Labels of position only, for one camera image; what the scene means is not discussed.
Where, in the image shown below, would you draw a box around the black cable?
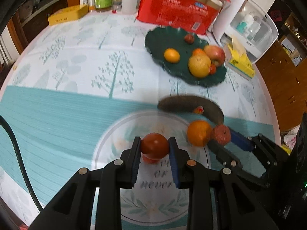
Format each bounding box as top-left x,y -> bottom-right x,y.
0,115 -> 45,211

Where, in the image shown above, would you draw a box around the flat yellow box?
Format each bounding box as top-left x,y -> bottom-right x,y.
48,5 -> 88,26

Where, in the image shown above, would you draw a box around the large yellow orange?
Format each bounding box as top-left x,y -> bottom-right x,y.
188,55 -> 212,78

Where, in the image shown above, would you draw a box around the large orange mandarin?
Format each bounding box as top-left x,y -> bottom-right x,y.
187,120 -> 213,147

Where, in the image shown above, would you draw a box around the large red tomato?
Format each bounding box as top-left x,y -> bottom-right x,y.
141,133 -> 169,160

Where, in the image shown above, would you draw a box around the wooden cabinet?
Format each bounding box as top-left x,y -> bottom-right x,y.
259,12 -> 307,132

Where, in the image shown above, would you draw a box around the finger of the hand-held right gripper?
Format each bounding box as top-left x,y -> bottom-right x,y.
228,128 -> 289,168
207,141 -> 271,190

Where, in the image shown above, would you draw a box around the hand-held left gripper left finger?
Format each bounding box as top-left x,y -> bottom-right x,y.
28,136 -> 142,230

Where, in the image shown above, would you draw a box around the white floral plate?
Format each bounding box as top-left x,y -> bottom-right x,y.
92,111 -> 211,224

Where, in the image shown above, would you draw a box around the white cosmetics storage box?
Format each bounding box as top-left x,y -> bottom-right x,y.
212,0 -> 279,64

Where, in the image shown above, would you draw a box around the dark overripe banana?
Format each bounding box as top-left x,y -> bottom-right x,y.
158,96 -> 224,125

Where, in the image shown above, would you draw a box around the red paper cup package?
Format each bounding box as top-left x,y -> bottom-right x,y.
137,0 -> 231,35

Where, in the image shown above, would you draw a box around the white squeeze bottle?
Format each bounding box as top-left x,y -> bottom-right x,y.
121,0 -> 139,15

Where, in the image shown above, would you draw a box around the white plastic bag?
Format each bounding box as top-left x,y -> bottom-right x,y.
284,127 -> 300,145

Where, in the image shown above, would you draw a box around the dark green scalloped plate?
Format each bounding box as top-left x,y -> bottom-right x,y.
144,26 -> 227,87

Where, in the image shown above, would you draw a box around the yellow tissue pack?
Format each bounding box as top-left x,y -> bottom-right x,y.
224,35 -> 256,78

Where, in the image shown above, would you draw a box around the plain white bottle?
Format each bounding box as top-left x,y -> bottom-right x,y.
243,14 -> 255,27

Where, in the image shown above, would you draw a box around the red apple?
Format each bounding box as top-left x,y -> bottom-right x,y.
204,45 -> 226,67

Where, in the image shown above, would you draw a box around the small yellow kumquat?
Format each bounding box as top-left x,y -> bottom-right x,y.
164,48 -> 180,63

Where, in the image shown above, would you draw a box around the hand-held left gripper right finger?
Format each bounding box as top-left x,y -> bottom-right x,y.
168,136 -> 280,230

